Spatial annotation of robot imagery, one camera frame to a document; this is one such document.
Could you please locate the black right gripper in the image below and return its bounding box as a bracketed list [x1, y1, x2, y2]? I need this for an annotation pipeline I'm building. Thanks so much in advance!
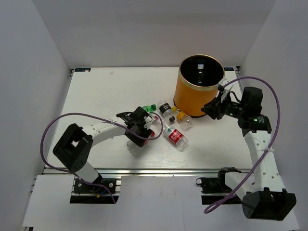
[201, 91, 246, 120]

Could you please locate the red label cola bottle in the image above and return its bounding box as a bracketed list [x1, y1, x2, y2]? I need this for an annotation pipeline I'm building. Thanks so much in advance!
[125, 129, 155, 157]

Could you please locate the yellow cap clear bottle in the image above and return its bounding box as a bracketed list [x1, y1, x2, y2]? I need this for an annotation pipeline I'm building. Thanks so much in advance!
[172, 106, 193, 130]

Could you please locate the green plastic bottle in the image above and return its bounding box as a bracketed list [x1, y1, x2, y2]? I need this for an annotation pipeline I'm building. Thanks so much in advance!
[142, 104, 156, 113]

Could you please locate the large red label water bottle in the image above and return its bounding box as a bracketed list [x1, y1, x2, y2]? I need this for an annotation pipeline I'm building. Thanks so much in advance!
[154, 116, 189, 151]

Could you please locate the blue label clear bottle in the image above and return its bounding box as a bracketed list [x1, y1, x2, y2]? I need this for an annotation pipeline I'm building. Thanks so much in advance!
[196, 63, 206, 86]

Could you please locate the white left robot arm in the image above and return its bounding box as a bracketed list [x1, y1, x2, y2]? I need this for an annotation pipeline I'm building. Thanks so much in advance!
[52, 107, 154, 193]

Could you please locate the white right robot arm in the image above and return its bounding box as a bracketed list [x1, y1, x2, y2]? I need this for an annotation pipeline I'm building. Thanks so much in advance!
[202, 87, 296, 221]

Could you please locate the orange bin with gold rim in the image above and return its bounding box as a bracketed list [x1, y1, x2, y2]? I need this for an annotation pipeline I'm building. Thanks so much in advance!
[173, 54, 225, 118]

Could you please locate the small black bottle cap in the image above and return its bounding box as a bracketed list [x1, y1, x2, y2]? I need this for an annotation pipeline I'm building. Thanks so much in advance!
[169, 116, 175, 123]

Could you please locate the black label clear bottle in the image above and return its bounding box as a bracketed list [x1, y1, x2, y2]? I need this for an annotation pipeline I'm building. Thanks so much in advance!
[157, 100, 172, 117]

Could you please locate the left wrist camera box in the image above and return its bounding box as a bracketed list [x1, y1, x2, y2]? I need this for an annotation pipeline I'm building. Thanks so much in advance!
[144, 114, 157, 129]

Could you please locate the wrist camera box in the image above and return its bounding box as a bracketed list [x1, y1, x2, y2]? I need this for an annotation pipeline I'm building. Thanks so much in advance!
[144, 114, 157, 129]
[216, 77, 233, 102]

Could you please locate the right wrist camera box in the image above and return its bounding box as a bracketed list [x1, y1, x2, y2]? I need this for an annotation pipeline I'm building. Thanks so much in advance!
[216, 77, 233, 102]

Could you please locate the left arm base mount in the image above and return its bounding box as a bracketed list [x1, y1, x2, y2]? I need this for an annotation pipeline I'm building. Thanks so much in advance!
[70, 178, 121, 205]

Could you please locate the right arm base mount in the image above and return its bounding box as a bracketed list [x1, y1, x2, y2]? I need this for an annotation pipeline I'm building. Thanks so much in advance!
[195, 167, 241, 205]

